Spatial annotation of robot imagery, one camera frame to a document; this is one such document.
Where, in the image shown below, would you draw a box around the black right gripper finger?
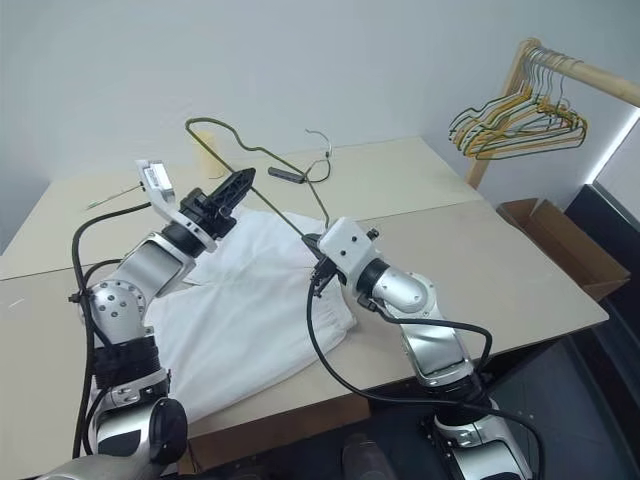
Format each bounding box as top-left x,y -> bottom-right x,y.
301,231 -> 327,262

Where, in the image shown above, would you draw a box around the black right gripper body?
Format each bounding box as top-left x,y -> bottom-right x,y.
308,255 -> 347,297

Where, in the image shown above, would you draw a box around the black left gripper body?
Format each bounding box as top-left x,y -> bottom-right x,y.
179,187 -> 239,242

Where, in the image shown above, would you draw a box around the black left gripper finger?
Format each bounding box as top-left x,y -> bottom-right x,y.
211,168 -> 258,205
218,171 -> 259,213

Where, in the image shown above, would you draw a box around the olive green wire hanger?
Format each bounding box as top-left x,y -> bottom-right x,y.
184,116 -> 332,250

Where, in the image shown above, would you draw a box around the white shorts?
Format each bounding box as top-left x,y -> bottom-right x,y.
146,204 -> 362,427

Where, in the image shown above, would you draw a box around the cream cylinder roll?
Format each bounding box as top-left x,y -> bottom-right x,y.
193,129 -> 224,177

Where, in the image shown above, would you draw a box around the small black oblong device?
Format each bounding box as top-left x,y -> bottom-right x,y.
267,166 -> 307,183

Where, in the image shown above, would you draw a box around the thin green stick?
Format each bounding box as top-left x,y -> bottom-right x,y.
83,182 -> 147,212

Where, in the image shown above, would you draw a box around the dark rounded shape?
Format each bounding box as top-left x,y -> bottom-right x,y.
341,431 -> 402,480

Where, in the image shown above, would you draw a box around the hangers on rack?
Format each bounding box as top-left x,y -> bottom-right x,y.
473,49 -> 591,162

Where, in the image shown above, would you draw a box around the brown cardboard box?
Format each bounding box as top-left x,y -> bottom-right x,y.
496,197 -> 632,302

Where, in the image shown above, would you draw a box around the black cabinet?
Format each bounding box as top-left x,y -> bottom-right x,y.
563,182 -> 640,307

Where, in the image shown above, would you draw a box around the wooden clothes rack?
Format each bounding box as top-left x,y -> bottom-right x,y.
464,37 -> 640,190

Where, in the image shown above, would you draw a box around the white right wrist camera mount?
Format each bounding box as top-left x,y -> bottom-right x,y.
318,216 -> 384,297

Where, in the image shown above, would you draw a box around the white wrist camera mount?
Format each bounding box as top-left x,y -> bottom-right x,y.
318,216 -> 384,297
134,158 -> 219,254

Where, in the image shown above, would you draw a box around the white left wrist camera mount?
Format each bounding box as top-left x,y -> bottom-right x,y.
134,158 -> 219,254

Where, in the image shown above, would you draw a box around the thin grey cable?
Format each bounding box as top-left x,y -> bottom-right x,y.
303,128 -> 335,185

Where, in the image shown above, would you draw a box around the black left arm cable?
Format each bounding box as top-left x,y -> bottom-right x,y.
71,201 -> 154,459

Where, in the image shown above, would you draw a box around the dark green wire hanger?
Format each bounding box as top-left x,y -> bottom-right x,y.
448,47 -> 566,146

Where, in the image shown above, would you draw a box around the orange wire hanger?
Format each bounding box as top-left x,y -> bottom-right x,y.
467,49 -> 584,154

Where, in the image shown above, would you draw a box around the yellow wire hanger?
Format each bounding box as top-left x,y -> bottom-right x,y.
457,47 -> 576,151

